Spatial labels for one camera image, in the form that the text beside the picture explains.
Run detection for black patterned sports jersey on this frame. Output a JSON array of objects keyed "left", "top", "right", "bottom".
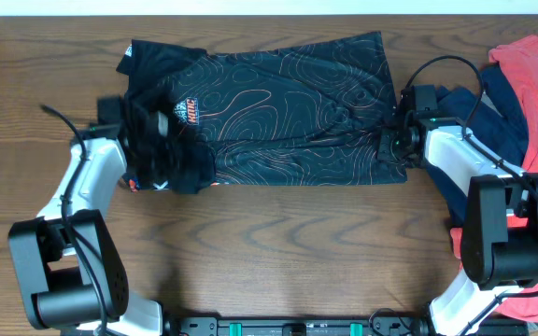
[{"left": 97, "top": 32, "right": 406, "bottom": 194}]

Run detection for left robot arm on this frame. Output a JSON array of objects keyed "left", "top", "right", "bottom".
[{"left": 7, "top": 124, "right": 167, "bottom": 335}]

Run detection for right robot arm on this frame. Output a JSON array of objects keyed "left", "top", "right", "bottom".
[{"left": 377, "top": 118, "right": 538, "bottom": 335}]

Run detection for navy blue garment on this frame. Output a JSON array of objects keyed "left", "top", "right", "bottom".
[{"left": 425, "top": 46, "right": 538, "bottom": 230}]

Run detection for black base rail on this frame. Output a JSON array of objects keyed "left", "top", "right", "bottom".
[{"left": 163, "top": 303, "right": 530, "bottom": 336}]

